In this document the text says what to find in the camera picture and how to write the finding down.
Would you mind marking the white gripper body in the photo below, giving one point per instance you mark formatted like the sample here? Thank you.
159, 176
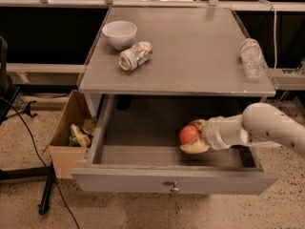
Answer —
212, 134

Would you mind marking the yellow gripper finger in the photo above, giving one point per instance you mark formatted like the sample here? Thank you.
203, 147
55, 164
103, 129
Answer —
196, 146
199, 124

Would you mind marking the red apple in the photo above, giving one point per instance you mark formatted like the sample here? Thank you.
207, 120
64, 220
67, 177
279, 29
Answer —
188, 133

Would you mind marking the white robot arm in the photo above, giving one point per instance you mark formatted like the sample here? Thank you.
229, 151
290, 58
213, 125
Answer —
260, 124

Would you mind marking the silver drawer knob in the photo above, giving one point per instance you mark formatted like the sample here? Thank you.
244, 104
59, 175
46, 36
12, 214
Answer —
173, 186

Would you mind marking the open grey top drawer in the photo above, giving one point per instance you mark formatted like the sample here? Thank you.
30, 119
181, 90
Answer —
136, 149

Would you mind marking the grey cabinet table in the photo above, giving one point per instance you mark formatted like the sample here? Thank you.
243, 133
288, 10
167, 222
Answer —
195, 51

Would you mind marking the clear plastic bottle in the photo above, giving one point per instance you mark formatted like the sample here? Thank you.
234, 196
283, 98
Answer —
252, 58

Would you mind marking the crushed soda can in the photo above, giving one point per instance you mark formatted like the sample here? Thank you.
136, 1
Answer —
135, 56

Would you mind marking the white ceramic bowl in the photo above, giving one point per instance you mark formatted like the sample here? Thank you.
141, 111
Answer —
120, 34

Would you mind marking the snack bag in box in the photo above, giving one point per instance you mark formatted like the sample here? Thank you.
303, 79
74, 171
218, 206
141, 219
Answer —
78, 137

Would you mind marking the cardboard box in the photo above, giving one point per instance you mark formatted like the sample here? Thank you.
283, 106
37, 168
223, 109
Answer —
65, 153

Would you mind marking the black stand base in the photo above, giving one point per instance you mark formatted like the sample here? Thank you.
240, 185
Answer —
8, 93

